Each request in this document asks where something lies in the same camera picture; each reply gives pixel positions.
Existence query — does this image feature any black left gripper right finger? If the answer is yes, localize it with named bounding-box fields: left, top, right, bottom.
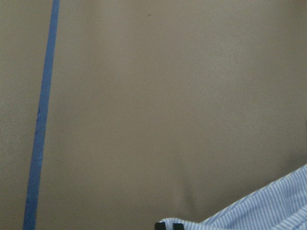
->
left=173, top=223, right=182, bottom=230

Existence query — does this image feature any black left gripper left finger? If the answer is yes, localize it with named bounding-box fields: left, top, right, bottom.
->
left=154, top=222, right=166, bottom=230

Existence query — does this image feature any light blue striped shirt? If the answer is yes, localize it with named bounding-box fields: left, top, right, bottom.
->
left=159, top=166, right=307, bottom=230

